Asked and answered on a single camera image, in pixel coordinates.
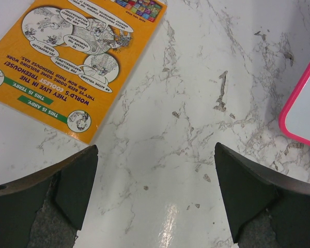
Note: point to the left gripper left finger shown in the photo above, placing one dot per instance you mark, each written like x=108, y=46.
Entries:
x=47, y=208

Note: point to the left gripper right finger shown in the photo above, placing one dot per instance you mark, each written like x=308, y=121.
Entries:
x=264, y=208

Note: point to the pink framed whiteboard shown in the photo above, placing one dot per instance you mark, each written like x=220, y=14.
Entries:
x=294, y=119

